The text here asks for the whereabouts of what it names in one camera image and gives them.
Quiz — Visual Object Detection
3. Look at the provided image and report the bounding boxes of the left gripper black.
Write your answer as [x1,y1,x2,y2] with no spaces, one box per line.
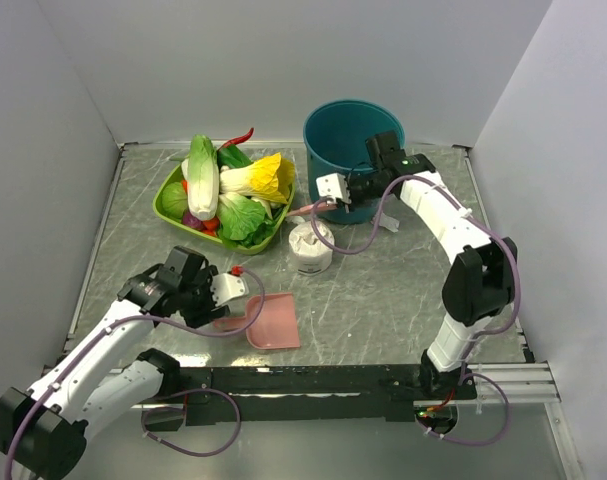
[179,264,230,329]

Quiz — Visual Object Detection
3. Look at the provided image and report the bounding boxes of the pink hand brush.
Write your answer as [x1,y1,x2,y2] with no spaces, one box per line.
[286,201,337,217]

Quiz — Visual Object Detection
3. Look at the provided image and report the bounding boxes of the pink dustpan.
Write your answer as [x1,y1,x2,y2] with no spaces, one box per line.
[214,292,301,350]

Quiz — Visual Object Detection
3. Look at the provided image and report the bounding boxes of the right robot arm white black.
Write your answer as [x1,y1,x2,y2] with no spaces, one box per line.
[347,131,521,399]

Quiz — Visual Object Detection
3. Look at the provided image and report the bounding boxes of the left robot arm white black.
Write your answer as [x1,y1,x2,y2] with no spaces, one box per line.
[0,247,247,479]

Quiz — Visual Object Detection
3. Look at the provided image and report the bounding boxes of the paper scrap near bucket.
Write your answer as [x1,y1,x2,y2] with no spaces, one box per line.
[378,213,400,233]

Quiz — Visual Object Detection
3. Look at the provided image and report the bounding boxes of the teal plastic bucket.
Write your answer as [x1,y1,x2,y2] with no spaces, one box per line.
[303,99,405,201]

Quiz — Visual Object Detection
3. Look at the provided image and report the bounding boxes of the red tomato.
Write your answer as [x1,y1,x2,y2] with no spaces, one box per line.
[202,217,220,237]

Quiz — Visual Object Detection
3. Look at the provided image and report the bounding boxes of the purple onion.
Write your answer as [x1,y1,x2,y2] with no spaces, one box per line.
[181,210,204,231]

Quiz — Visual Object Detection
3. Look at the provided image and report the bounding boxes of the white tissue roll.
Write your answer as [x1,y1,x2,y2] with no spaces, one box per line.
[288,221,333,275]

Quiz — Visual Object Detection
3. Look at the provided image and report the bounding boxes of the yellow white cabbage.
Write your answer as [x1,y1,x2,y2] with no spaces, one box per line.
[219,153,295,204]

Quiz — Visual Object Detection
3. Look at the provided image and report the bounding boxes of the green leafy bok choy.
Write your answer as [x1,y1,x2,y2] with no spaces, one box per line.
[217,193,275,248]

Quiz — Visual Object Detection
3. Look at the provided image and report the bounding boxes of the round green cabbage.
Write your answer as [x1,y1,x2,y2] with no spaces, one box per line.
[161,182,188,220]

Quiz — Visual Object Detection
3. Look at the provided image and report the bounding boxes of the green vegetable basket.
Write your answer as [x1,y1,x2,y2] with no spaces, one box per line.
[152,166,295,255]

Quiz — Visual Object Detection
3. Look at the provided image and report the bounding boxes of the red chili pepper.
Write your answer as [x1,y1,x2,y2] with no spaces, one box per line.
[220,128,254,149]

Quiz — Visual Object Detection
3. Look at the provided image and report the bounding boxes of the dark green pepper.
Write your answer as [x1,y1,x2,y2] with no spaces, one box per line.
[217,145,252,169]

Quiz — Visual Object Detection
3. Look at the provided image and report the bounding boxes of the green white napa cabbage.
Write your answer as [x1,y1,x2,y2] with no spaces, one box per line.
[181,134,219,221]

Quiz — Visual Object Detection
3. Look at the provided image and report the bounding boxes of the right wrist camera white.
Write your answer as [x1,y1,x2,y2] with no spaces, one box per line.
[316,173,351,210]

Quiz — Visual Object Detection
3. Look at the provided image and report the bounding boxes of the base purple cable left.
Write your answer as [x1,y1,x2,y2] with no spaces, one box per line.
[141,387,243,457]

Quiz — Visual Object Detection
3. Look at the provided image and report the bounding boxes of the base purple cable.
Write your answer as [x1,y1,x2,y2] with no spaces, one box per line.
[416,372,510,446]
[141,387,243,457]

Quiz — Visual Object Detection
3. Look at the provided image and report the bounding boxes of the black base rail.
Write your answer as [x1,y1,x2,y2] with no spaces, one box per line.
[142,364,477,426]

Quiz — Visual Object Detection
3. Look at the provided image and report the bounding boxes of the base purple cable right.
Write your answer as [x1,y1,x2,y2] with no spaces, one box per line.
[416,372,510,446]

